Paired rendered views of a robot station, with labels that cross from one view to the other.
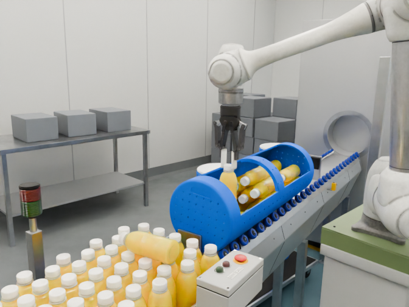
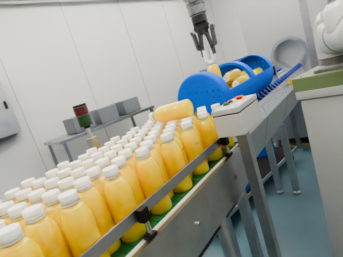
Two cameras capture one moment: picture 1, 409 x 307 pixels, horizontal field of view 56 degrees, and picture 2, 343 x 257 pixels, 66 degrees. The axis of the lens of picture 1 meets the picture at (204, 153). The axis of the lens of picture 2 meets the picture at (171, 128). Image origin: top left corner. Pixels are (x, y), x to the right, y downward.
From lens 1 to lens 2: 40 cm
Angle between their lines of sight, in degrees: 5
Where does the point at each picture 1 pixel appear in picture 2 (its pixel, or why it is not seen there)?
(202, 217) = (203, 100)
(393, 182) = (335, 8)
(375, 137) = (310, 37)
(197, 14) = (161, 26)
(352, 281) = (327, 108)
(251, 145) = not seen: hidden behind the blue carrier
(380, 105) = (305, 13)
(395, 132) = not seen: outside the picture
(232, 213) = (223, 86)
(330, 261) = (305, 102)
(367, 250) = (331, 78)
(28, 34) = (58, 68)
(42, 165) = not seen: hidden behind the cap
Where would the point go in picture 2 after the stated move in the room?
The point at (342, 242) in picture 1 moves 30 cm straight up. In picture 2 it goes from (311, 82) to (297, 18)
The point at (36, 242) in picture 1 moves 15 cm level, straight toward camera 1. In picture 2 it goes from (95, 144) to (99, 148)
